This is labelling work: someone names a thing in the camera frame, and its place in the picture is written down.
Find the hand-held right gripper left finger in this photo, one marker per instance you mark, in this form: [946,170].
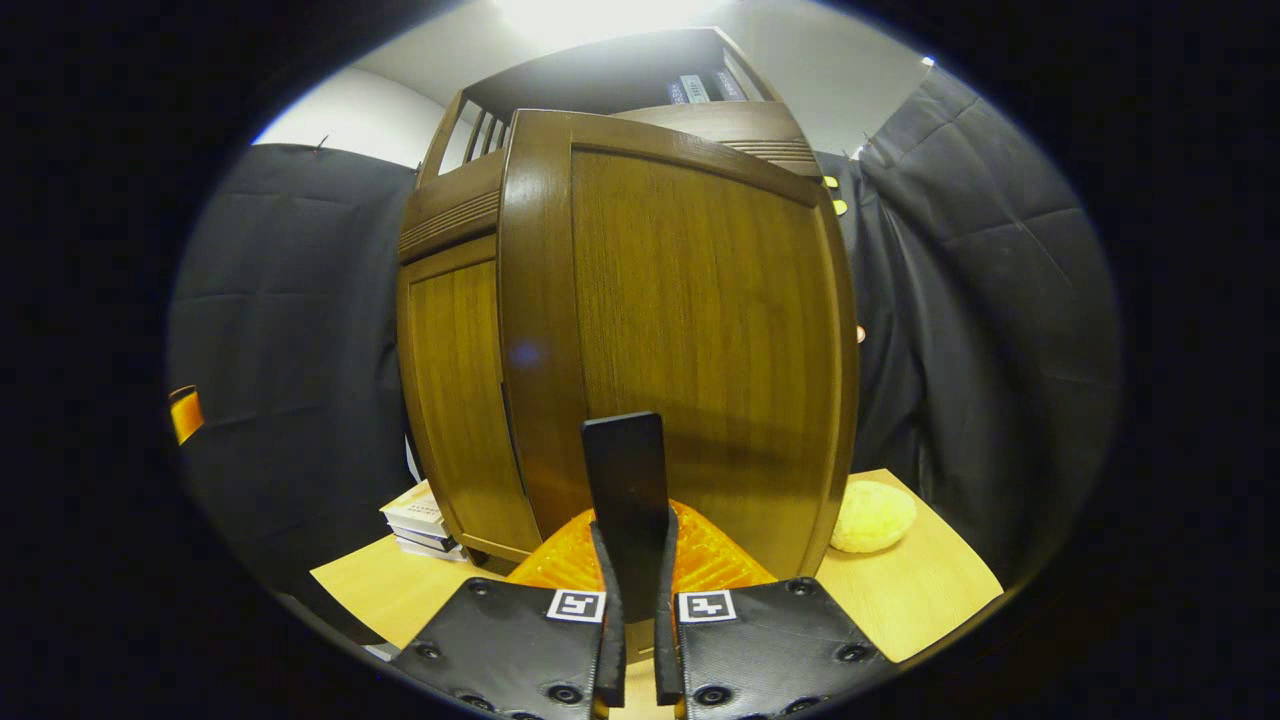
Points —
[520,650]

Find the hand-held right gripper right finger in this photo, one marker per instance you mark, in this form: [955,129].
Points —
[760,650]

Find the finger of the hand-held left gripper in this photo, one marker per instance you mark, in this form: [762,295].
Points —
[186,415]

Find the wooden shoe cabinet door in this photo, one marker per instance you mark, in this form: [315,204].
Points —
[455,400]
[700,320]

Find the wooden double-door shoe cabinet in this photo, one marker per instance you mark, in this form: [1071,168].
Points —
[450,400]

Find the white flat book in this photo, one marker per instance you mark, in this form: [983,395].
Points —
[432,551]
[425,538]

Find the black backdrop cloth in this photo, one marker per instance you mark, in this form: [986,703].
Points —
[290,330]

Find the yellow round sponge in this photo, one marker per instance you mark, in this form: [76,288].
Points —
[873,516]

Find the beige cover book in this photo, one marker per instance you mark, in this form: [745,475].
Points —
[415,508]

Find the grey upright book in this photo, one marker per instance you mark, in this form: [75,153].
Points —
[695,88]
[677,93]

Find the dark upright book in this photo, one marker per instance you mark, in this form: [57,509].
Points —
[727,84]

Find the large ceiling light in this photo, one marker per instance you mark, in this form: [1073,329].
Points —
[600,15]

